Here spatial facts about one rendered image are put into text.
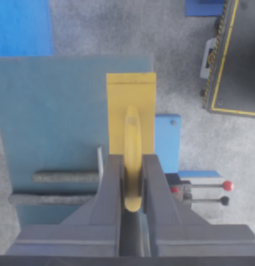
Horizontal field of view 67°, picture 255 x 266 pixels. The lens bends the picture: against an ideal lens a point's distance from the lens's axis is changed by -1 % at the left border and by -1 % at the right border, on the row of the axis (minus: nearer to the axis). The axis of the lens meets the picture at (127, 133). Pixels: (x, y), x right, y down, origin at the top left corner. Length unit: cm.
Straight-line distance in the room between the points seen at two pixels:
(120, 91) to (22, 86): 37
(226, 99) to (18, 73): 117
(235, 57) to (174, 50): 45
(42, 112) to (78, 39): 113
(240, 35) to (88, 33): 100
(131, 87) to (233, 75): 118
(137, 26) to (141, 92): 137
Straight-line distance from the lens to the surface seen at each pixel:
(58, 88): 53
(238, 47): 141
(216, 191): 183
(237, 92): 142
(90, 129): 53
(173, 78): 160
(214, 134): 178
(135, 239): 55
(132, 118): 15
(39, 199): 62
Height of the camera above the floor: 156
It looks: 74 degrees down
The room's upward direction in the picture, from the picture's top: 177 degrees counter-clockwise
